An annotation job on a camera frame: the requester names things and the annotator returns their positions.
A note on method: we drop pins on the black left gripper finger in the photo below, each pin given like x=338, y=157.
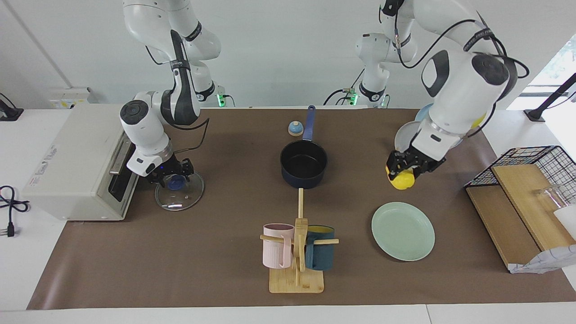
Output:
x=418, y=172
x=395, y=164

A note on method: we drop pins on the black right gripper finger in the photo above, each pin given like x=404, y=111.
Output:
x=158, y=181
x=186, y=168

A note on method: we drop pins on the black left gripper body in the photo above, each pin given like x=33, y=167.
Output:
x=418, y=159

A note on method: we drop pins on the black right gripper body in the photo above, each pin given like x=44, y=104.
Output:
x=168, y=168

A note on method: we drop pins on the yellow potato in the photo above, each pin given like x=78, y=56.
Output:
x=402, y=183

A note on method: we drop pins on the glass lid with blue knob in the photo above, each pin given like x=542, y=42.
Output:
x=184, y=200

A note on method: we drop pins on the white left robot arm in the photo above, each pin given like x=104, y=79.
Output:
x=463, y=90

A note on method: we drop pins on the translucent white plate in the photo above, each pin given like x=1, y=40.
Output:
x=405, y=137

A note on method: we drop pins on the light blue plate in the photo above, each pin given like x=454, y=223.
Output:
x=425, y=113

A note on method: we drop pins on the light green plate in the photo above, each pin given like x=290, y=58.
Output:
x=402, y=231

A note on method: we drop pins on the yellow plate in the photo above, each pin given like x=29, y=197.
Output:
x=479, y=120

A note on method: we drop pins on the dark blue pot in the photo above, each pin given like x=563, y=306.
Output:
x=303, y=180

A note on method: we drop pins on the brown table mat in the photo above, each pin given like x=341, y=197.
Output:
x=202, y=252

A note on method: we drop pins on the white toaster oven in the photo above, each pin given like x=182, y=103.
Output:
x=72, y=171

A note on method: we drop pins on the brown wooden board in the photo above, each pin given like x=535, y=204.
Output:
x=504, y=225

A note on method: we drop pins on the small blue wooden bell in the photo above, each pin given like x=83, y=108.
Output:
x=295, y=130

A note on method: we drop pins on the light wooden board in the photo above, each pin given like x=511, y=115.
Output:
x=531, y=202

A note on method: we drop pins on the dark teal mug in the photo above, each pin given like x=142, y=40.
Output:
x=321, y=256

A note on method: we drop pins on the white power strip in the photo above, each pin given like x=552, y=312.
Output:
x=67, y=101

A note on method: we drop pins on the pink mug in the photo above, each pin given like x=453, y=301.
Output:
x=275, y=252

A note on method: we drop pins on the clear glass cup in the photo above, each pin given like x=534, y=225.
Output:
x=555, y=195

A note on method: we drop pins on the wooden mug rack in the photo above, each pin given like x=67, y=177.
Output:
x=297, y=281

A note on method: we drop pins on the white container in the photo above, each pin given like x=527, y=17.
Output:
x=568, y=220

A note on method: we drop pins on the white checked cloth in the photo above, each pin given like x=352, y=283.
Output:
x=549, y=261

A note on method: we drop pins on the black camera stand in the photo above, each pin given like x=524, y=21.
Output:
x=534, y=114

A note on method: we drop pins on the black clamp mount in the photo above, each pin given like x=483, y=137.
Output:
x=11, y=114

